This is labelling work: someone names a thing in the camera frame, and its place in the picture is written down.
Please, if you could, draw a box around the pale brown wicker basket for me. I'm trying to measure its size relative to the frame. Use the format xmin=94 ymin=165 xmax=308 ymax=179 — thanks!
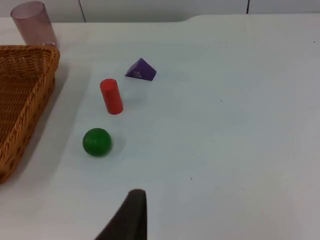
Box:
xmin=0 ymin=44 xmax=61 ymax=185

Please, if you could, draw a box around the red cylinder block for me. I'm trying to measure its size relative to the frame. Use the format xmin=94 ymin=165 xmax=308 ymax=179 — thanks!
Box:
xmin=99 ymin=78 xmax=124 ymax=116

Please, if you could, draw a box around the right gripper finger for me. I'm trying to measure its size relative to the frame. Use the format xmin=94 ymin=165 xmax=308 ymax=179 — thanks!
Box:
xmin=94 ymin=188 xmax=148 ymax=240

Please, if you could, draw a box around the green ball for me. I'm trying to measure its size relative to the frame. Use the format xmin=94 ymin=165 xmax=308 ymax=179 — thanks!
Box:
xmin=82 ymin=127 xmax=113 ymax=158

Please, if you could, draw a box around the purple triangular block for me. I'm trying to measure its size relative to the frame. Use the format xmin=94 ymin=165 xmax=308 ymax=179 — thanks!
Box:
xmin=124 ymin=57 xmax=158 ymax=82

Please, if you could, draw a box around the clear cup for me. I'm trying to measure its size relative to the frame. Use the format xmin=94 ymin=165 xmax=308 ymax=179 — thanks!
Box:
xmin=10 ymin=0 xmax=61 ymax=51

